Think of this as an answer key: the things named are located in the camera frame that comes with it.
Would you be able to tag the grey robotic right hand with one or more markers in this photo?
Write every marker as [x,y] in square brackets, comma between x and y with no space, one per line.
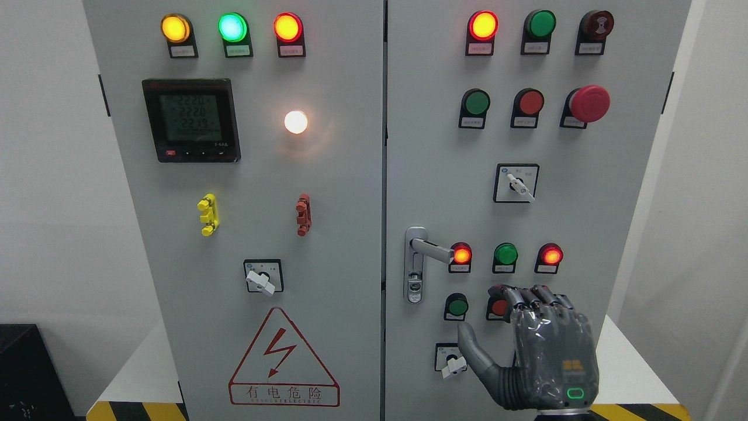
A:
[556,372]

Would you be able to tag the black box lower left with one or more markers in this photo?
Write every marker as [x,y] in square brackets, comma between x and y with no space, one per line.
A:
[30,387]

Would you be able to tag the dark red buzzer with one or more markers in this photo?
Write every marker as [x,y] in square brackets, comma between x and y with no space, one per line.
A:
[594,28]

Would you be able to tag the red push button lower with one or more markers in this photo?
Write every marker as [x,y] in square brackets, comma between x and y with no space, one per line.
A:
[497,309]

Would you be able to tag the right grey cabinet door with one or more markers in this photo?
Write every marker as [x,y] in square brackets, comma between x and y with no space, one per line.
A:
[518,136]

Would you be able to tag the upper right selector switch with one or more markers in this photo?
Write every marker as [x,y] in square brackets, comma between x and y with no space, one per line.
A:
[515,183]

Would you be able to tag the left door selector switch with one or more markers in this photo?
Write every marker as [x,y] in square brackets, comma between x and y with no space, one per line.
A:
[264,276]

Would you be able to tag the red push button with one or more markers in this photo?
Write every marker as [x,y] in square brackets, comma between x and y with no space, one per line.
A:
[497,309]
[527,105]

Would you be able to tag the left grey cabinet door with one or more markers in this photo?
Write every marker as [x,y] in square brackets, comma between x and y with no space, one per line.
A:
[332,275]

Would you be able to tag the lower white selector switch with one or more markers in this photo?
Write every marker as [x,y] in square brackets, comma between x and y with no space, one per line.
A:
[448,360]

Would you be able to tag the red lit indicator top right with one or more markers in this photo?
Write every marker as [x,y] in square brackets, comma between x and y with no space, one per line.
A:
[481,32]

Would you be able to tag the red electric hazard warning sticker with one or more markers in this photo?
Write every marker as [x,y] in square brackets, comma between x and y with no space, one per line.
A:
[280,368]

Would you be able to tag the red push button upper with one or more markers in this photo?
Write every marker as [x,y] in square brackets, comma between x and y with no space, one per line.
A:
[527,105]

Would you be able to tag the red lit indicator middle left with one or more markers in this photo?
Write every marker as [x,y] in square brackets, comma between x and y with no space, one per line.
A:
[461,259]

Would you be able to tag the grey cabinet door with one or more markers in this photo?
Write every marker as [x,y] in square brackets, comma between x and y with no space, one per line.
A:
[332,275]
[518,136]

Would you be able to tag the red lit indicator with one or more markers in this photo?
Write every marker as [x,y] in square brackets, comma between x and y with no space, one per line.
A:
[481,32]
[548,259]
[461,259]

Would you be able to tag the green indicator middle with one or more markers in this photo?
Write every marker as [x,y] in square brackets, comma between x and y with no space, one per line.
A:
[505,258]

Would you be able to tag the red terminal connector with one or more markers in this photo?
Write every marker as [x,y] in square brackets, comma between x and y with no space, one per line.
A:
[303,220]

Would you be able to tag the green push button lower left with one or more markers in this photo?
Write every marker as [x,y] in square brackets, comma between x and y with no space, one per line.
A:
[456,307]

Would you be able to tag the yellow terminal connector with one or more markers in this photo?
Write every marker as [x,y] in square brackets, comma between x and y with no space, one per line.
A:
[208,214]

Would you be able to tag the red emergency stop mushroom button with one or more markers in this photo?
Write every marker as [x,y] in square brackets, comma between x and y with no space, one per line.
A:
[585,105]

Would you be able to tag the green push button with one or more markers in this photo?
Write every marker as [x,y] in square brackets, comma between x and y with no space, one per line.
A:
[456,307]
[473,109]

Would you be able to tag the green lit indicator light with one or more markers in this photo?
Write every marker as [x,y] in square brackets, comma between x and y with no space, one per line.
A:
[235,35]

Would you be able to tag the yellow indicator light top left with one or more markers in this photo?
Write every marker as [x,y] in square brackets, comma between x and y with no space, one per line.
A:
[179,34]

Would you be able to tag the black digital power meter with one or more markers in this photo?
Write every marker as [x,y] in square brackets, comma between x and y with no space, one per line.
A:
[192,120]

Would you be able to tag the green push button upper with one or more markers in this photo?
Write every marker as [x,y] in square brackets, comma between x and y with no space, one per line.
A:
[473,109]

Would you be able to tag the red-orange indicator light left door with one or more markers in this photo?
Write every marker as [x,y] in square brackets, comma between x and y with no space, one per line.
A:
[289,30]

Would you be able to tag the red lit indicator middle right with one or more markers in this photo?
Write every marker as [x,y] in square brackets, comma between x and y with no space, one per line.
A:
[548,259]

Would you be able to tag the silver cabinet door handle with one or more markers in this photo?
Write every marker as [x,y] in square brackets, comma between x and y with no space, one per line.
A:
[416,248]

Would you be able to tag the white glowing indicator light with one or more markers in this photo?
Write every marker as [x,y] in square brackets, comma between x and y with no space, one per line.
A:
[296,122]

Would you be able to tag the green indicator top right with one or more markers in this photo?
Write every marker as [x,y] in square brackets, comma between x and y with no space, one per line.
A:
[537,32]

